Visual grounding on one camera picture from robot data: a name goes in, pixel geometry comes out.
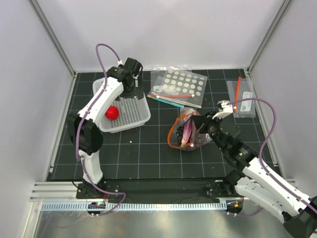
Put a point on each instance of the red yellow apple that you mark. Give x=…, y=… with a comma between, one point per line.
x=112, y=113

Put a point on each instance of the white perforated plastic basket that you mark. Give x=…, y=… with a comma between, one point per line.
x=132, y=112

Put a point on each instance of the aluminium frame post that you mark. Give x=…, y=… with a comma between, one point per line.
x=270, y=33
x=51, y=34

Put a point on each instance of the perforated metal cable rail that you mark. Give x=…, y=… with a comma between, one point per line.
x=99, y=206

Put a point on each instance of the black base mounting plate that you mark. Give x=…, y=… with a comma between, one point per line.
x=169, y=190

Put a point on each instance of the left aluminium frame post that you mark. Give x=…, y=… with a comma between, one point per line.
x=51, y=34

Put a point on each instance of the orange zipper clear bag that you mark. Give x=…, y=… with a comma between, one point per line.
x=175, y=134

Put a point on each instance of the right aluminium frame post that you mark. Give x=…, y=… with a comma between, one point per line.
x=270, y=33

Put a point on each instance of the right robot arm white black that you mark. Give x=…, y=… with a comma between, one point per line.
x=256, y=180

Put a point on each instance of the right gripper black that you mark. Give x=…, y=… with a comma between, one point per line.
x=201, y=122

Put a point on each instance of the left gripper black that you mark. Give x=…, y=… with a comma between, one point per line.
x=137, y=92

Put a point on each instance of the blue zipper clear bag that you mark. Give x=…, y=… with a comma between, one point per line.
x=166, y=101

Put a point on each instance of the polka dot zip bag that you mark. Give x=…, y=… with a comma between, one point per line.
x=178, y=84

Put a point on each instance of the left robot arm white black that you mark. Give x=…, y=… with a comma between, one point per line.
x=87, y=137

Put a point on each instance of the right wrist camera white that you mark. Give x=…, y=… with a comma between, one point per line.
x=224, y=109

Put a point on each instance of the purple eggplant toy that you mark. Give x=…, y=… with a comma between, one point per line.
x=187, y=132

